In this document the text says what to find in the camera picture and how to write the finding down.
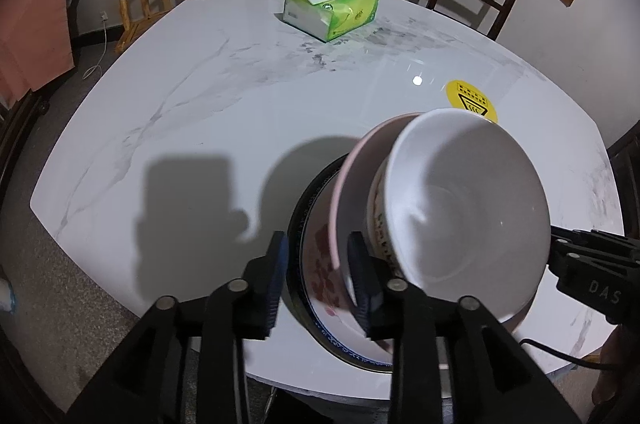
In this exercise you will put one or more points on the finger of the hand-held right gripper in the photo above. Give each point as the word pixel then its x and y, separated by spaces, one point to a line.
pixel 595 240
pixel 562 264

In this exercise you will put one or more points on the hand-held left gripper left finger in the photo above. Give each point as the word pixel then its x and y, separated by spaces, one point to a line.
pixel 277 274

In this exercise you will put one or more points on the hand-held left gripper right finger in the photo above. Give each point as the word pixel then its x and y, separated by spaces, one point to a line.
pixel 357 274

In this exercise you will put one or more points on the white plate with pink flowers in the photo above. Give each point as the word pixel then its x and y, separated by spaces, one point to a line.
pixel 320 274

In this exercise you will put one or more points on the white ribbed bowl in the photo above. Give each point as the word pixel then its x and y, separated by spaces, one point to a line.
pixel 378 224

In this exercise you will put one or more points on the pink bowl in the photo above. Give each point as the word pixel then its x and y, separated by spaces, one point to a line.
pixel 350 184

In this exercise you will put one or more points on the white bowl with black print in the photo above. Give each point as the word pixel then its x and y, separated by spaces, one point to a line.
pixel 465 214

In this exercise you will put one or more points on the person's right hand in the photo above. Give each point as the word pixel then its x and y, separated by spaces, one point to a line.
pixel 620 359

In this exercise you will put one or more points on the round yellow sticker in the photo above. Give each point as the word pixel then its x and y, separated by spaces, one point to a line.
pixel 462 94

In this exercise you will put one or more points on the green tissue box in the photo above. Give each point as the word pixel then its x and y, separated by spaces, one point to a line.
pixel 345 12

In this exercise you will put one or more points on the dark wooden armchair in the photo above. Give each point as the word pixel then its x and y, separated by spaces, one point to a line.
pixel 20 129

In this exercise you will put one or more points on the orange cloth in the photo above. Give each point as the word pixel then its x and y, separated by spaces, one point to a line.
pixel 30 24

